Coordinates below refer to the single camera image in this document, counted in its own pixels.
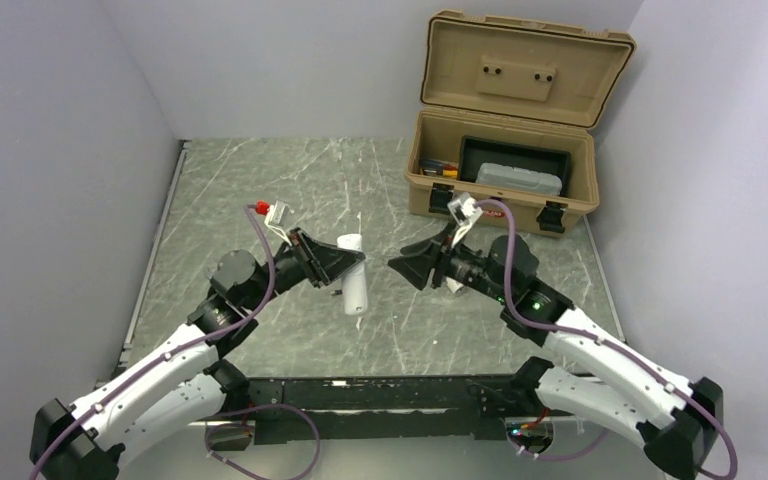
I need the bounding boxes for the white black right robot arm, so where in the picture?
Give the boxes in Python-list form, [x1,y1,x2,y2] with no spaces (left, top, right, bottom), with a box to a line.
[388,224,724,479]

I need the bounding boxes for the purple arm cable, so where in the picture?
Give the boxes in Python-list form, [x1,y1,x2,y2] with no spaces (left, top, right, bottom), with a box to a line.
[475,198,740,480]
[29,205,278,480]

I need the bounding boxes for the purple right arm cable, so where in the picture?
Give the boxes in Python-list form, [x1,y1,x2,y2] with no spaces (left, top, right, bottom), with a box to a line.
[475,198,740,480]

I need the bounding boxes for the grey plastic case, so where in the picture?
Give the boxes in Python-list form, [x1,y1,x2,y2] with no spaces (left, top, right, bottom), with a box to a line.
[475,163,563,196]

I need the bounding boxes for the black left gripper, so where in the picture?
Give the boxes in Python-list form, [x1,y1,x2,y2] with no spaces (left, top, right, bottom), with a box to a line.
[243,228,365,312]

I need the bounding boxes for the black toolbox tray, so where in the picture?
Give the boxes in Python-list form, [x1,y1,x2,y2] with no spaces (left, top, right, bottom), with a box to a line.
[458,136,572,196]

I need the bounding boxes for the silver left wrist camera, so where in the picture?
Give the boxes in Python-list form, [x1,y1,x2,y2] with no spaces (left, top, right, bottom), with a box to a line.
[254,200,292,244]

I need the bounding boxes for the screwdrivers in toolbox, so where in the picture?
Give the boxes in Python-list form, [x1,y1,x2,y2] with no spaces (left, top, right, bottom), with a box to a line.
[419,158,458,179]

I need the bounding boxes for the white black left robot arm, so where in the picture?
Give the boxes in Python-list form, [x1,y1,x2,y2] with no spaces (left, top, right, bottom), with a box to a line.
[29,228,365,479]

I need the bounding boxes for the white remote control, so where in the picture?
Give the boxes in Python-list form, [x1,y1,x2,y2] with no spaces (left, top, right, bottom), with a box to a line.
[337,234,368,316]

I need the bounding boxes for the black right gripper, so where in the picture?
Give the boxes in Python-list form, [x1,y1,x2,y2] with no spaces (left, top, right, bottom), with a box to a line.
[388,219,512,304]

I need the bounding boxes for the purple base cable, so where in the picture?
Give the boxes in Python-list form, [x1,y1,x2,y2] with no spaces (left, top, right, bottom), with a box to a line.
[203,402,322,480]
[513,423,611,464]

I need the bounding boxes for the tan plastic toolbox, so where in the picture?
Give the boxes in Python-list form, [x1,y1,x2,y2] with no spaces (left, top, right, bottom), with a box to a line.
[405,10,637,238]

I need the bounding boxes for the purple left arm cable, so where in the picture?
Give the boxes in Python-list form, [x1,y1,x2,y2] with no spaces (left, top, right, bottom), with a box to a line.
[29,205,278,480]

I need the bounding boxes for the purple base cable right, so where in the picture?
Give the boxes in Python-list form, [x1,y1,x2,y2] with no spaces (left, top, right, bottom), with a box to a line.
[513,423,611,464]

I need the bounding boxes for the white pipe elbow fitting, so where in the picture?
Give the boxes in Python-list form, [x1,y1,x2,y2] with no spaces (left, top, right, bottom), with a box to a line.
[445,278,466,296]

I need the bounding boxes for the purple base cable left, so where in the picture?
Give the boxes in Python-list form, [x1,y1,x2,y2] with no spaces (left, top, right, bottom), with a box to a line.
[203,402,322,480]

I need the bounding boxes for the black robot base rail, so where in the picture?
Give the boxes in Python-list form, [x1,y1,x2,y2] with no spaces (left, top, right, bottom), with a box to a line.
[220,374,550,445]

